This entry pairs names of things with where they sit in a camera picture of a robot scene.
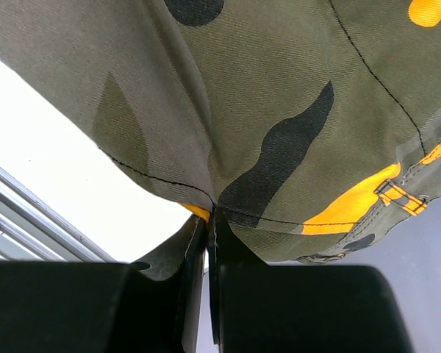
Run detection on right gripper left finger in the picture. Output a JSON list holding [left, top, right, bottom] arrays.
[[0, 215, 207, 352]]

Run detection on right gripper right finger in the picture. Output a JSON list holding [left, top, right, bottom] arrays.
[[207, 208, 413, 352]]

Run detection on yellow green camouflage trousers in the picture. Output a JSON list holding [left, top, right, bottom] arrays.
[[0, 1, 441, 264]]

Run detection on aluminium rail frame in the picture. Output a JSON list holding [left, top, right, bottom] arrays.
[[0, 166, 116, 263]]

